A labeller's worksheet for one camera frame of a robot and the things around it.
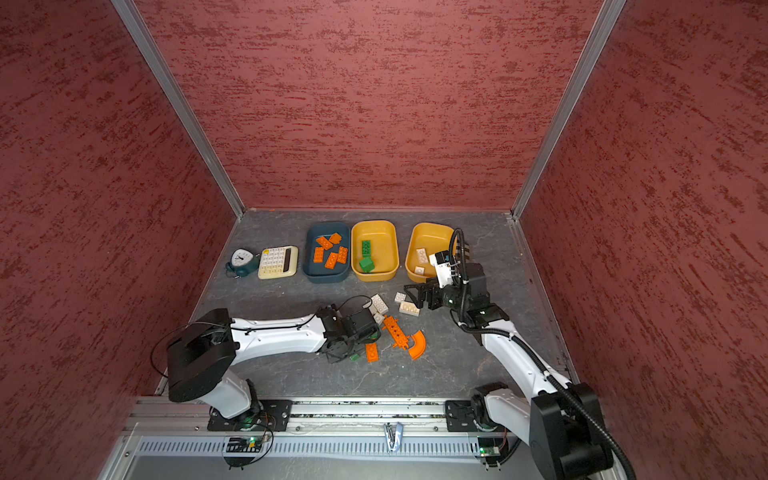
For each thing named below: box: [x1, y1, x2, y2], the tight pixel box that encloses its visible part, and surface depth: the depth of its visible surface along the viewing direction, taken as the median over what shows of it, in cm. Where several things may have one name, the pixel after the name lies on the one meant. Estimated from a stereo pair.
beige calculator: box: [258, 246, 299, 279], surface depth 105 cm
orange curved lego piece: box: [408, 330, 426, 361], surface depth 87 cm
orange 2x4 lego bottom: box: [365, 342, 379, 363], surface depth 86 cm
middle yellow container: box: [350, 220, 400, 282], surface depth 109 cm
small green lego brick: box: [359, 257, 375, 273], surface depth 102 cm
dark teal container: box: [303, 222, 351, 284], surface depth 108 cm
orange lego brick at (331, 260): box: [324, 252, 338, 270], surface depth 106 cm
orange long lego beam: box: [382, 315, 410, 350], surface depth 89 cm
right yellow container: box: [405, 222, 453, 284], surface depth 109 cm
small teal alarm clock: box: [226, 247, 260, 279], surface depth 102 cm
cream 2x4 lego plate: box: [399, 301, 420, 317], surface depth 94 cm
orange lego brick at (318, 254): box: [313, 246, 324, 263], surface depth 108 cm
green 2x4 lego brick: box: [361, 240, 371, 258], surface depth 109 cm
